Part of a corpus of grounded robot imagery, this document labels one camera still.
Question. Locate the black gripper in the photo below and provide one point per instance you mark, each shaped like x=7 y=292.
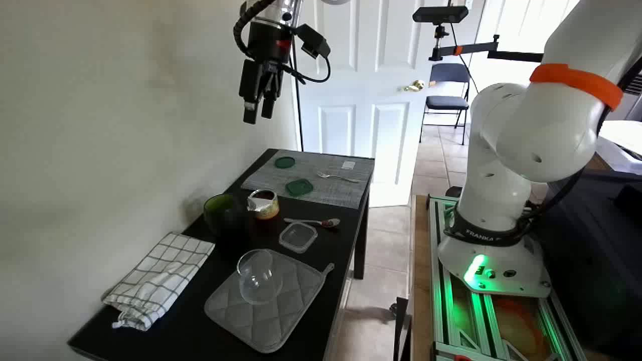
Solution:
x=270 y=41

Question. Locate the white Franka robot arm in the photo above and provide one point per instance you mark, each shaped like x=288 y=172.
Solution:
x=508 y=186

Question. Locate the clear glass bowl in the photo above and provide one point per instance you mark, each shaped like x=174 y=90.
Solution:
x=257 y=281

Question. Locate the thin black stand pole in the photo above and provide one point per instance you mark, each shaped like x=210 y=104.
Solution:
x=299 y=121

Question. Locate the green round lid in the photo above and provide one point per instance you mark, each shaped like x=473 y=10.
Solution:
x=283 y=161

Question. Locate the clear plastic utensil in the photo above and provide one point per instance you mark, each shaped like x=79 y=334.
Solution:
x=328 y=174

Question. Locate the white paper label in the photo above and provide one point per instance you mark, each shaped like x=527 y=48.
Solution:
x=348 y=162

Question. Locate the white panel door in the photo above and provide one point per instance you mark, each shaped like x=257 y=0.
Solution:
x=373 y=100

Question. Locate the gray woven placemat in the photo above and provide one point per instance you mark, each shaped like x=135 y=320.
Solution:
x=321 y=190

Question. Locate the open orange nut can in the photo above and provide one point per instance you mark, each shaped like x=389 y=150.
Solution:
x=264 y=209

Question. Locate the dark green cup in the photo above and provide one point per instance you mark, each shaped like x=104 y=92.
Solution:
x=222 y=212

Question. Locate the clear plastic container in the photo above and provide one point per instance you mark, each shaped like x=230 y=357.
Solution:
x=297 y=237
x=288 y=317

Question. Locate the blue folding chair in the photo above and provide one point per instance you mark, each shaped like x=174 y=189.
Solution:
x=446 y=100

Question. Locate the white checkered kitchen towel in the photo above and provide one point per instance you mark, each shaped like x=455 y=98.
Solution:
x=162 y=277

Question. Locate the wooden board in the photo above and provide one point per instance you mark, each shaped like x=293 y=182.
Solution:
x=421 y=281

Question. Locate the black table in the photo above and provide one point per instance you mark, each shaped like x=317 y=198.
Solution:
x=188 y=334

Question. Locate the black floor stand leg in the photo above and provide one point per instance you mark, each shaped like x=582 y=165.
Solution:
x=402 y=328

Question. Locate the black covered bench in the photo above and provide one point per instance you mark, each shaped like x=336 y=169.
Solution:
x=594 y=268

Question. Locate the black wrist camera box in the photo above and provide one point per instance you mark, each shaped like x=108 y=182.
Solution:
x=313 y=41

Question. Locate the black stereo camera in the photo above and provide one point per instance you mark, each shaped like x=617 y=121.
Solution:
x=440 y=15

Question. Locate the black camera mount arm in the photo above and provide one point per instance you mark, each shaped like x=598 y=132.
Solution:
x=468 y=48

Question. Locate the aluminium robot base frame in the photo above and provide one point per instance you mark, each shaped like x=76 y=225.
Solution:
x=462 y=321

